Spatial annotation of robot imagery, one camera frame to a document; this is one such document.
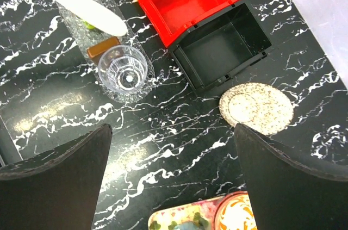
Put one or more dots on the red patterned bowl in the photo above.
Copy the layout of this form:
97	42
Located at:
235	212

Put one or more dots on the black plastic bin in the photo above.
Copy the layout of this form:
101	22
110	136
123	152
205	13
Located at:
213	51

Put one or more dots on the clear plastic cup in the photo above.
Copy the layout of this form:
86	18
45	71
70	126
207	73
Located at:
123	69

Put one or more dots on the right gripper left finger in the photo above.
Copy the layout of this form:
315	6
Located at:
59	188

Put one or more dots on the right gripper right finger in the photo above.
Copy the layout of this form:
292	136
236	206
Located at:
289	189

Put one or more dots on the floral rectangular tray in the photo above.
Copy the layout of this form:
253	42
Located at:
197	215

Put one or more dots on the white toothbrush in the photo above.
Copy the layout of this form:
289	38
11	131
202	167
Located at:
96	15

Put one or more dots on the grey speckled soap dish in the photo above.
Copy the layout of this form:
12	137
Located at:
259	106

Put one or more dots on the clear acrylic toothbrush holder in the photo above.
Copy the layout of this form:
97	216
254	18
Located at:
91	41

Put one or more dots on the clear acrylic oval tray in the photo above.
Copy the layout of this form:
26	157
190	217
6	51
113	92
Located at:
130	40

